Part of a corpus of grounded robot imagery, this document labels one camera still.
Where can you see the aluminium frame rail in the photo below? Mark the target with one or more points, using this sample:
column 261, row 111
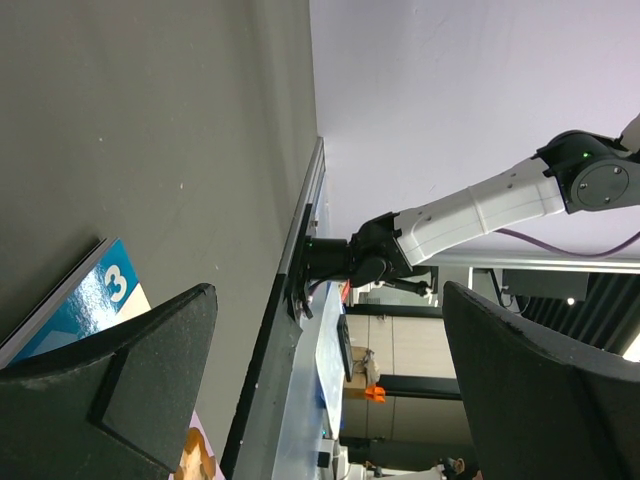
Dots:
column 309, row 195

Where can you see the dark background monitor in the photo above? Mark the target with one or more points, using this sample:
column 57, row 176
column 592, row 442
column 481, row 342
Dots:
column 344, row 342

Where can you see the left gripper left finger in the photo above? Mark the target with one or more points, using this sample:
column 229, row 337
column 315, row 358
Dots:
column 114, row 405

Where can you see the orange background object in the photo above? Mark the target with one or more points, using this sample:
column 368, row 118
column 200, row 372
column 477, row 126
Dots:
column 375, row 393

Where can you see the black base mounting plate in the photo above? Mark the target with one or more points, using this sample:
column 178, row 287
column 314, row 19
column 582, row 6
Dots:
column 278, row 422

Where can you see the purple dog book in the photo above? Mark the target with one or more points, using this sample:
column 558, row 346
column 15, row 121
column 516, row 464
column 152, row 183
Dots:
column 102, row 291

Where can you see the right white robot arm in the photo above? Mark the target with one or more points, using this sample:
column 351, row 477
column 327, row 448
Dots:
column 576, row 171

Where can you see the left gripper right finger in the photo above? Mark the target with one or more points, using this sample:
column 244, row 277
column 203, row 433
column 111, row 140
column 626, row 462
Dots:
column 540, row 405

